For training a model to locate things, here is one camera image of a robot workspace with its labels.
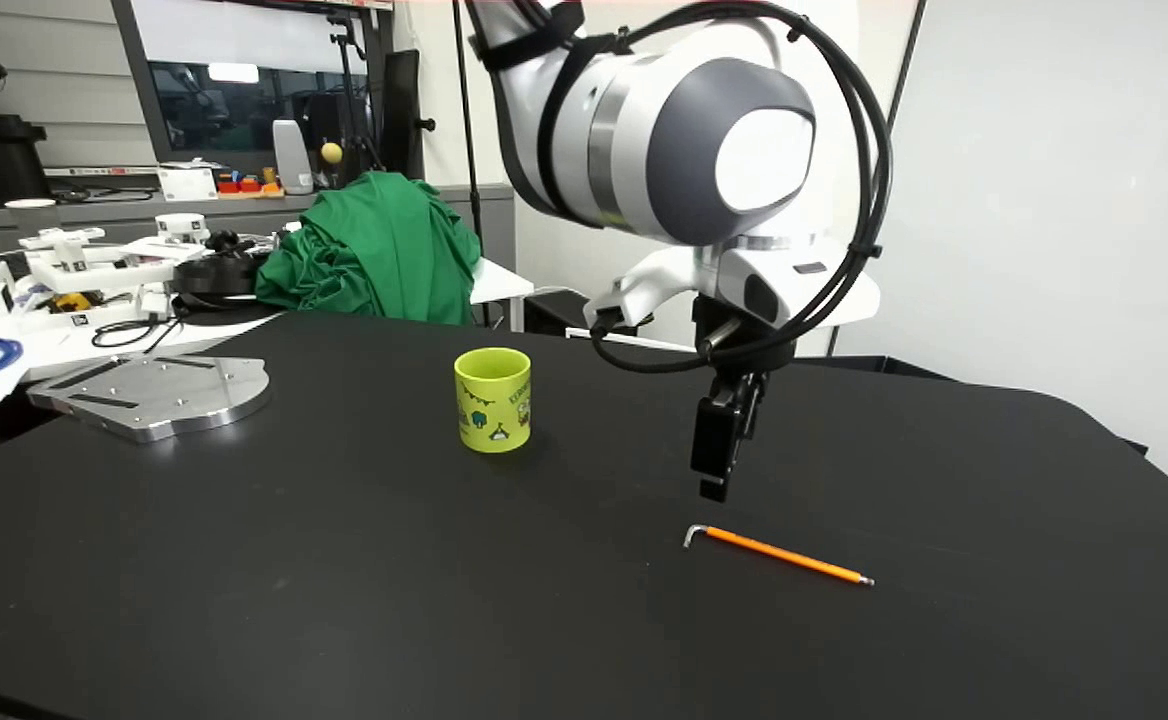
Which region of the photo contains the black round headset object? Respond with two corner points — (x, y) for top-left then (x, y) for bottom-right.
(173, 253), (269, 324)

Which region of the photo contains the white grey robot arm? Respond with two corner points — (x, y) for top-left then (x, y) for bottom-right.
(460, 0), (892, 500)

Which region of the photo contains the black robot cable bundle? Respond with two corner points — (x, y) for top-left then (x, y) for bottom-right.
(477, 0), (897, 375)

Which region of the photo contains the yellow green mug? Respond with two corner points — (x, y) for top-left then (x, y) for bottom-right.
(451, 349), (532, 457)

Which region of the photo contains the silver metal mounting plate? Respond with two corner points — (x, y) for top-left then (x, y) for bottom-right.
(28, 358), (269, 443)

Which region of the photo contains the green cloth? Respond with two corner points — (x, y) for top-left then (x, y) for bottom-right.
(254, 174), (481, 324)

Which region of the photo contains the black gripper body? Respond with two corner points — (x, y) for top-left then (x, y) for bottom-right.
(693, 296), (794, 414)

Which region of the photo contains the orange hex key wrench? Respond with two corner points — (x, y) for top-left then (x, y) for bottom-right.
(678, 523), (874, 587)

